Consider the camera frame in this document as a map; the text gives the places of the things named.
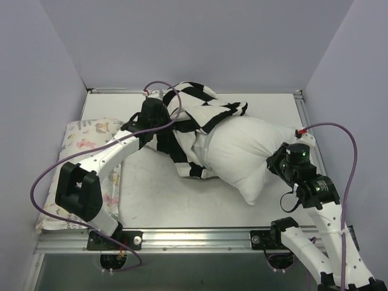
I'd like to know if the front aluminium rail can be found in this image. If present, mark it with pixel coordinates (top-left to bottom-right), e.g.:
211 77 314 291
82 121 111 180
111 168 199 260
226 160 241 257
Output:
35 228 285 255

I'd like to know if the thin black cable loop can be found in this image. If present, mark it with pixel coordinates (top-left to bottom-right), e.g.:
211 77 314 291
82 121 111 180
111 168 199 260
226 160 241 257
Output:
279 190 304 213

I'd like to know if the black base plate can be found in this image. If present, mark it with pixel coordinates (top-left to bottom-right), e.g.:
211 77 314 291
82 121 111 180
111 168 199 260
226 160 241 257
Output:
250 229 287 251
86 230 143 251

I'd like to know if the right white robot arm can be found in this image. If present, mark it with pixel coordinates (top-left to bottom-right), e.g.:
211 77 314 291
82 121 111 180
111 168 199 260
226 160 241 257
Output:
267 143 387 290

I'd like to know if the black white checkered pillowcase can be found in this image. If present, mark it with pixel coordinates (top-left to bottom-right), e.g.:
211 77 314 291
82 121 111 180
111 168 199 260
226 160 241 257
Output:
147 82 248 179

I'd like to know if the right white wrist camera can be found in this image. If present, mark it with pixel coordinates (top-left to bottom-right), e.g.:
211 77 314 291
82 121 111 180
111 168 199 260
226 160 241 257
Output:
295 129 316 148

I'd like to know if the white pillow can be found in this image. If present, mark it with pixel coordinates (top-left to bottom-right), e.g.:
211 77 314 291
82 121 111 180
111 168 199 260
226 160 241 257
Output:
192 116 297 206

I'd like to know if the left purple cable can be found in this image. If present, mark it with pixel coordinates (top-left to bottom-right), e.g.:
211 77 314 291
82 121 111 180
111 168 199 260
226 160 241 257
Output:
30 80 182 271

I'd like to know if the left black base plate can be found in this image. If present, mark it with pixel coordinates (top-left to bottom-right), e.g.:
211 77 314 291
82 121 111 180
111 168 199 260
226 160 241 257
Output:
86 230 143 251

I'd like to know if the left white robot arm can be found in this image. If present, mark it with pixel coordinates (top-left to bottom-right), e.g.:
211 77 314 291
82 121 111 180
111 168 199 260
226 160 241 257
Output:
55 97 171 249

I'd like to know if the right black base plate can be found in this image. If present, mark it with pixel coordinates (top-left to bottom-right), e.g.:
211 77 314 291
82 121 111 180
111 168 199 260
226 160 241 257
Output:
250 229 287 251

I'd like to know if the aluminium rail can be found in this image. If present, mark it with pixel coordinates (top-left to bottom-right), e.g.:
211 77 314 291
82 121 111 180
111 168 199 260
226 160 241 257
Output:
35 228 285 255
293 90 327 175

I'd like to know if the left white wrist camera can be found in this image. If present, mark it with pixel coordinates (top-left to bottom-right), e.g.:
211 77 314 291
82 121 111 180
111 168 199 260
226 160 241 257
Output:
142 89 164 100

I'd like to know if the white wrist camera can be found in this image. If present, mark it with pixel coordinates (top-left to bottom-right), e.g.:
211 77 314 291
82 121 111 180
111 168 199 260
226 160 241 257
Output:
295 129 316 148
142 89 164 100

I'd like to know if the floral patterned pillow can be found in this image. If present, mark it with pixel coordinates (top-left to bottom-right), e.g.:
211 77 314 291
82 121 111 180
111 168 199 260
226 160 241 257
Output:
36 118 123 233

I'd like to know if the right aluminium rail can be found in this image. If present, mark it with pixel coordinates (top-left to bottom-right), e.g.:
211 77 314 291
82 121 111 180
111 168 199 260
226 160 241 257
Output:
293 90 327 175

